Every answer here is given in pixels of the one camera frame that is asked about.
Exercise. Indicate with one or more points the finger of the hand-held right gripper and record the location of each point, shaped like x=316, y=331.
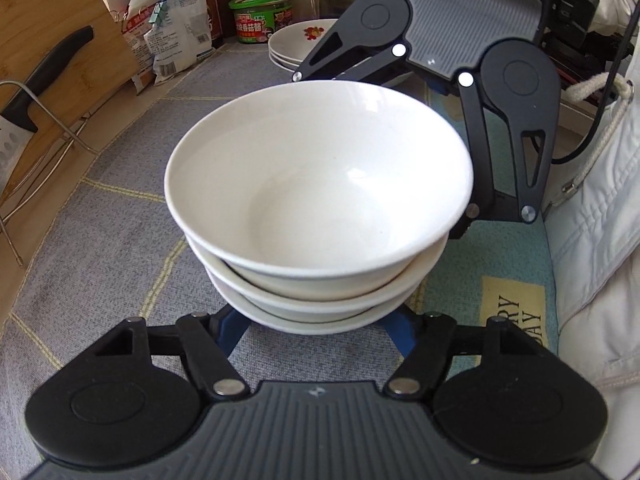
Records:
x=482, y=160
x=372, y=63

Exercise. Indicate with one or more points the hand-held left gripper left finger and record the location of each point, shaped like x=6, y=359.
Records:
x=231, y=332

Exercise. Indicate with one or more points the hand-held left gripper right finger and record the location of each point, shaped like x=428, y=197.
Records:
x=402, y=335

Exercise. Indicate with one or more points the white floral bowl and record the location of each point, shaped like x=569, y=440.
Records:
x=320, y=329
x=320, y=170
x=320, y=311

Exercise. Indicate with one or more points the white round fruit-print plate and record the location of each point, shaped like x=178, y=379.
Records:
x=287, y=68

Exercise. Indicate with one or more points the green-lid sauce jar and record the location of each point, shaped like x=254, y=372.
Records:
x=257, y=25

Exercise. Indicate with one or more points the white jacket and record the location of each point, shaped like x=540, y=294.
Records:
x=600, y=260

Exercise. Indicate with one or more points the grey checked mat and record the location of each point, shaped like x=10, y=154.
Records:
x=125, y=210

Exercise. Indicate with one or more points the white printed plastic bag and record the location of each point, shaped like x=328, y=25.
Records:
x=185, y=45

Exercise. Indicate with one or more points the teal bag clip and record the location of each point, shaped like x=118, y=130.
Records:
x=160, y=12

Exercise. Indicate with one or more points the red-print plastic bag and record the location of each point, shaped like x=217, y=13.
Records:
x=132, y=35

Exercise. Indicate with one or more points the wooden cutting board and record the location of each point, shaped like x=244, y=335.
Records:
x=50, y=0

